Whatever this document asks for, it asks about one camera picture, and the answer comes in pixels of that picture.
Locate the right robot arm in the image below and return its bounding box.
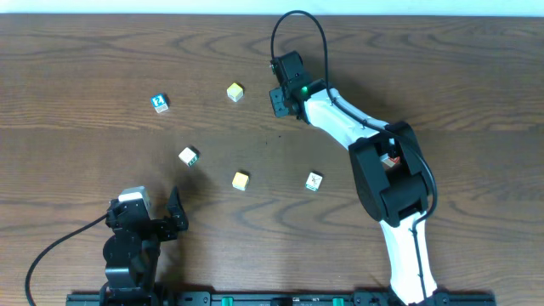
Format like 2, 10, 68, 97
269, 52, 437, 305

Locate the white block green side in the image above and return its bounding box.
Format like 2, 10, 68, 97
178, 147, 199, 167

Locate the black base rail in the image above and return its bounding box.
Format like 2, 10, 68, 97
65, 290, 497, 306

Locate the yellow block lower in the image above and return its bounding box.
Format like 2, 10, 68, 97
232, 172, 249, 190

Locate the yellow block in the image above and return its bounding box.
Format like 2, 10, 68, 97
232, 172, 249, 190
226, 82, 244, 102

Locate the red letter A block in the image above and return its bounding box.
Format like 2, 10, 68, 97
380, 154, 400, 169

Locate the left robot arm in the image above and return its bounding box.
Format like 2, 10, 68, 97
99, 186, 189, 305

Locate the blue number 2 block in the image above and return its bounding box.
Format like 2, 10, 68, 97
150, 93, 169, 113

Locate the white block stick figure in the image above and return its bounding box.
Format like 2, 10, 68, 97
305, 172, 323, 191

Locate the yellow block upper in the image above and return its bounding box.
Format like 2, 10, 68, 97
226, 82, 244, 102

